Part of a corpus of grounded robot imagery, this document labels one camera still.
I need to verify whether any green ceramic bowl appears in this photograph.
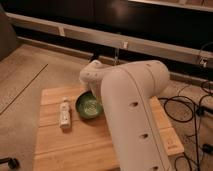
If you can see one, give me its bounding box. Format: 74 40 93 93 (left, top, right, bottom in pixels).
75 91 103 119

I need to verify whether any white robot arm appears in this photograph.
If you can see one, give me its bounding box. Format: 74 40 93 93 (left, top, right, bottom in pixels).
79 60 174 171

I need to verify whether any dark table leg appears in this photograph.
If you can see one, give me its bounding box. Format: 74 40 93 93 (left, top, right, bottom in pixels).
90 51 100 62

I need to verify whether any white plastic bottle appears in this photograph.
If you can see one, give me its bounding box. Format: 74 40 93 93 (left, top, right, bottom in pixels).
59 98 71 129

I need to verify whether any wooden table board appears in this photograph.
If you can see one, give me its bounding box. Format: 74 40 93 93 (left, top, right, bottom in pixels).
32 85 185 171

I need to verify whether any black chair caster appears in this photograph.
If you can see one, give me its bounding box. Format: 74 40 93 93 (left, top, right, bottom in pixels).
0 158 19 169

